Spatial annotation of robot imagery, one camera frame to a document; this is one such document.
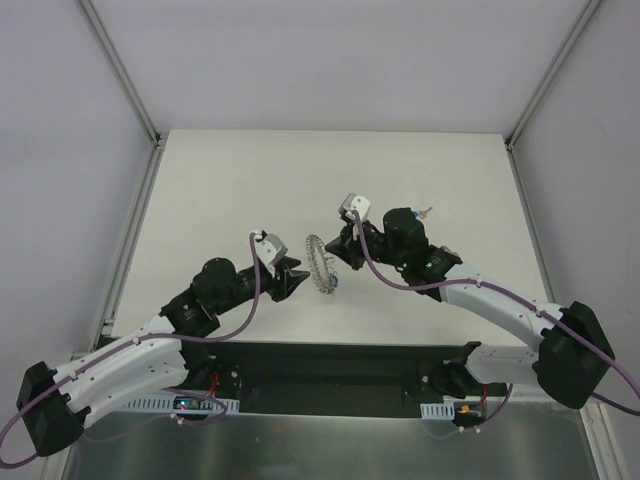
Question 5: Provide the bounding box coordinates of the right aluminium frame post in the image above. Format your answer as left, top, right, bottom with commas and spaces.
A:
504, 0, 606, 152

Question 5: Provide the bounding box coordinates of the left white cable duct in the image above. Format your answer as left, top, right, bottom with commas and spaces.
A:
119, 393, 240, 416

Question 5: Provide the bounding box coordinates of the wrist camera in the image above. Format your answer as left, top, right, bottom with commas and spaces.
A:
250, 230, 288, 276
338, 193, 371, 222

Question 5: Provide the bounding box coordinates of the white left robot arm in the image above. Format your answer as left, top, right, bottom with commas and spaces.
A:
16, 256, 310, 457

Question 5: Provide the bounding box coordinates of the solid blue tag key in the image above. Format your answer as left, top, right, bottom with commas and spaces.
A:
413, 207, 433, 220

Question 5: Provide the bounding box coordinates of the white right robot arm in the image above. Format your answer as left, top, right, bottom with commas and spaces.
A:
327, 197, 615, 409

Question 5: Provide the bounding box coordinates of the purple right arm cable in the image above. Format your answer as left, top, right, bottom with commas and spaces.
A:
349, 209, 640, 435

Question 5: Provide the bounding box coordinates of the aluminium frame post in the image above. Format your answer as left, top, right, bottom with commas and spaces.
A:
75, 0, 162, 146
504, 0, 606, 152

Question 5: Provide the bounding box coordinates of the metal key organizer ring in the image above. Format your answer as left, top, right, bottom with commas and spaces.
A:
304, 233, 343, 296

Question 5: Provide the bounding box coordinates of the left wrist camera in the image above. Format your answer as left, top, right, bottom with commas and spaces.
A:
250, 230, 288, 276

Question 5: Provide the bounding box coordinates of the left aluminium table rail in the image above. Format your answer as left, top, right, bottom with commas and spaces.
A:
44, 142, 166, 471

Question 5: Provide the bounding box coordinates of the right white cable duct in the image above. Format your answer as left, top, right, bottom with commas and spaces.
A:
420, 400, 456, 421

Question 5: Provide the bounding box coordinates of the left aluminium frame post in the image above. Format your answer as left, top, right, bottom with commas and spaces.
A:
75, 0, 162, 146

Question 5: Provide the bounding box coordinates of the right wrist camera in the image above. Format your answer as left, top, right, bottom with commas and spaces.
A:
338, 193, 371, 222

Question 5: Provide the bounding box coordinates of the white cable duct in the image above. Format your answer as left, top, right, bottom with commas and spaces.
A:
119, 393, 240, 416
420, 400, 456, 421

